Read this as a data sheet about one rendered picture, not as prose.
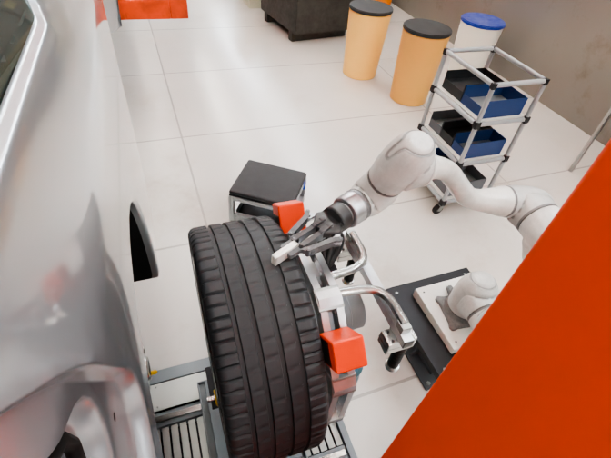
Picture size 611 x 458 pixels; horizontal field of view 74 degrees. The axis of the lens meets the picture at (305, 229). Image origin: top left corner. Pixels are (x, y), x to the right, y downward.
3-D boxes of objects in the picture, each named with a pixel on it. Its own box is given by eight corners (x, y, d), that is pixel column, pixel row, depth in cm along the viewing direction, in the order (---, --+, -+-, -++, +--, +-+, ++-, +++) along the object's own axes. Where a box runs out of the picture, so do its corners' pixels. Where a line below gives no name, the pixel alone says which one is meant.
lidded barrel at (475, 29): (493, 78, 476) (515, 26, 436) (459, 81, 461) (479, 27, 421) (468, 61, 507) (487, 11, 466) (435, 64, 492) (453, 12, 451)
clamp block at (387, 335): (376, 339, 113) (380, 329, 110) (404, 332, 116) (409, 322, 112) (385, 355, 110) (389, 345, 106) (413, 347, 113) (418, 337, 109)
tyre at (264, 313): (214, 353, 69) (242, 525, 105) (340, 320, 76) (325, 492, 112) (178, 188, 122) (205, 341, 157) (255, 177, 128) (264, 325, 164)
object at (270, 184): (227, 230, 263) (225, 190, 239) (247, 196, 288) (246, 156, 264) (291, 246, 258) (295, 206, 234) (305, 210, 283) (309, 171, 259)
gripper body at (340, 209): (352, 233, 105) (327, 251, 101) (329, 214, 109) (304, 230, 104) (358, 214, 100) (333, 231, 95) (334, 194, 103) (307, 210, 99)
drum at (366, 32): (333, 65, 460) (343, -1, 412) (368, 64, 473) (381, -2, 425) (348, 83, 432) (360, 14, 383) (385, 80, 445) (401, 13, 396)
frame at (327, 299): (267, 302, 157) (272, 195, 119) (284, 298, 159) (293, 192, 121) (315, 446, 122) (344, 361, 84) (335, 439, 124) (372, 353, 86)
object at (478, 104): (399, 174, 323) (439, 46, 253) (444, 167, 336) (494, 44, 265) (435, 219, 289) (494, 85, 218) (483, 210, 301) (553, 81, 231)
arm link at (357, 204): (342, 206, 113) (326, 215, 110) (348, 182, 106) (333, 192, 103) (365, 225, 109) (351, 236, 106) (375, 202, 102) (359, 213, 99)
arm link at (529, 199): (506, 174, 127) (532, 204, 118) (548, 177, 133) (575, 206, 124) (483, 204, 135) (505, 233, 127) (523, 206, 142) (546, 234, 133)
